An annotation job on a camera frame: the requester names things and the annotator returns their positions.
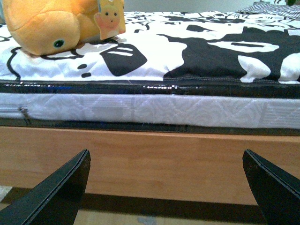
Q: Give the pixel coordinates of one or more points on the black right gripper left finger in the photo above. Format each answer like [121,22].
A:
[54,201]

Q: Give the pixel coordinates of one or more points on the white quilted mattress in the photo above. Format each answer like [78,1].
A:
[226,106]

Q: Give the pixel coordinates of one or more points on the striped pillow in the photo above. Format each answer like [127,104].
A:
[272,9]

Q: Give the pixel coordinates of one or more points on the wooden bed frame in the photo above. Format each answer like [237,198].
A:
[177,166]

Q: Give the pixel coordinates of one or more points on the black and white bedsheet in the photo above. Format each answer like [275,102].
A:
[171,45]

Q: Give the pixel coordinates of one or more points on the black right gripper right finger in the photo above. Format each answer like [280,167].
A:
[276,192]

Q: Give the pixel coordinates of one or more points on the orange plush dinosaur toy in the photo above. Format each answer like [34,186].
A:
[43,27]

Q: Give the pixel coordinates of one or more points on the yellow cartoon hang tag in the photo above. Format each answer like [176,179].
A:
[110,18]

